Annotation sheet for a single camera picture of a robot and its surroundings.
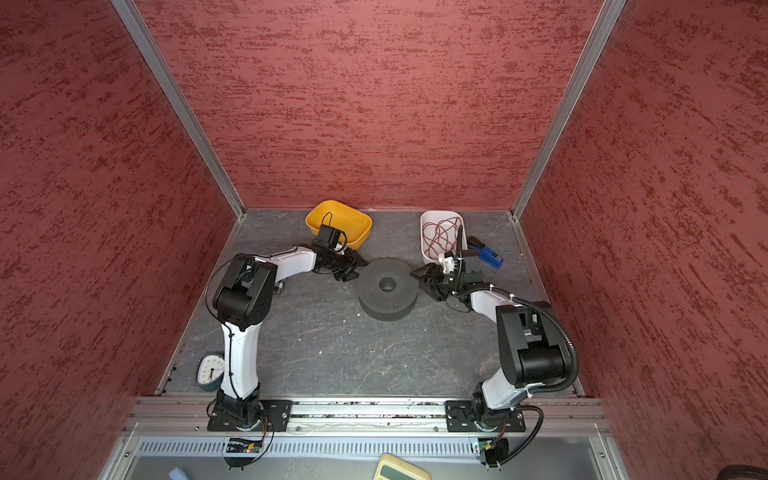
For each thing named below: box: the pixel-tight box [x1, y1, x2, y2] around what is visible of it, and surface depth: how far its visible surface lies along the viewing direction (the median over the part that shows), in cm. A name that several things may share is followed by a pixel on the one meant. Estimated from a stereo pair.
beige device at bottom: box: [374, 453, 432, 480], surface depth 67 cm
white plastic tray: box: [420, 210, 468, 264], surface depth 115 cm
